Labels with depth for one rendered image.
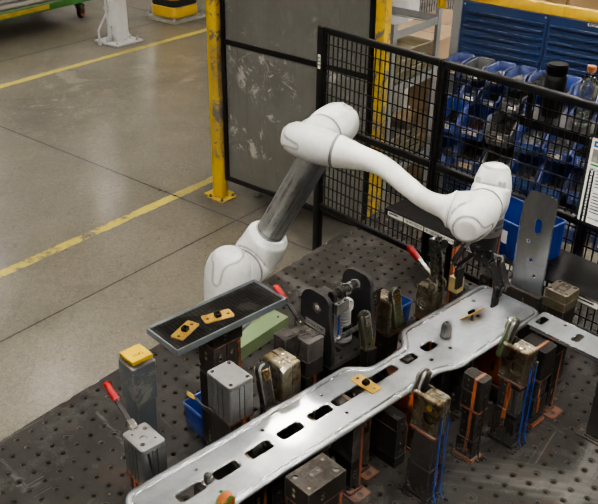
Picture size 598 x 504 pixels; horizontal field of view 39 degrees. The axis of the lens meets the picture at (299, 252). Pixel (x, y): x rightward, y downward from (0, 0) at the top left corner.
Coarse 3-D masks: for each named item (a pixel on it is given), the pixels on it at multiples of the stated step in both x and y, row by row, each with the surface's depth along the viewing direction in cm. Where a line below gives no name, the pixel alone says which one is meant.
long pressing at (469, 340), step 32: (480, 288) 269; (448, 320) 253; (480, 320) 253; (416, 352) 239; (448, 352) 239; (480, 352) 240; (320, 384) 225; (352, 384) 226; (384, 384) 226; (288, 416) 214; (352, 416) 214; (224, 448) 203; (288, 448) 204; (320, 448) 205; (160, 480) 194; (192, 480) 194; (224, 480) 194; (256, 480) 194
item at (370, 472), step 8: (352, 392) 228; (360, 392) 225; (368, 424) 231; (368, 432) 233; (368, 440) 235; (368, 448) 236; (368, 456) 238; (368, 464) 240; (368, 472) 238; (376, 472) 238; (368, 480) 236
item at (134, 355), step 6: (132, 348) 212; (138, 348) 212; (144, 348) 212; (120, 354) 210; (126, 354) 209; (132, 354) 209; (138, 354) 209; (144, 354) 209; (150, 354) 210; (126, 360) 208; (132, 360) 207; (138, 360) 207; (144, 360) 209
